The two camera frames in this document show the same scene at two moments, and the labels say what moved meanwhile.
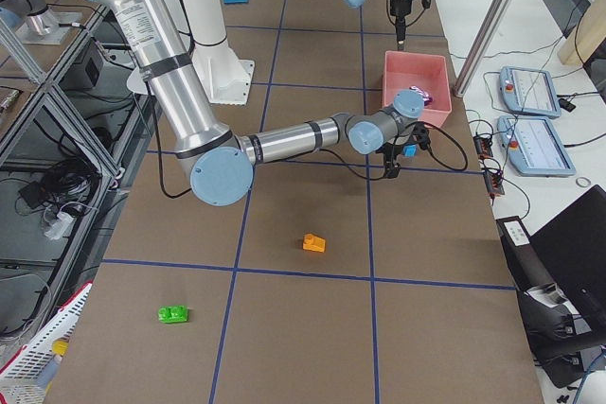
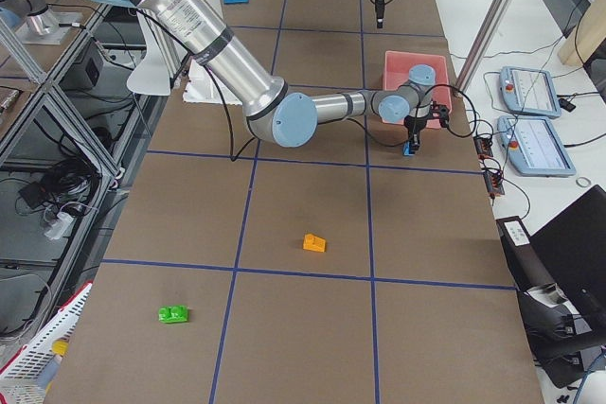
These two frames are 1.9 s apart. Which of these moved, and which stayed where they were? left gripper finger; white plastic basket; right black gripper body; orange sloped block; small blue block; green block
Moved: right black gripper body; left gripper finger
Stayed: green block; orange sloped block; small blue block; white plastic basket
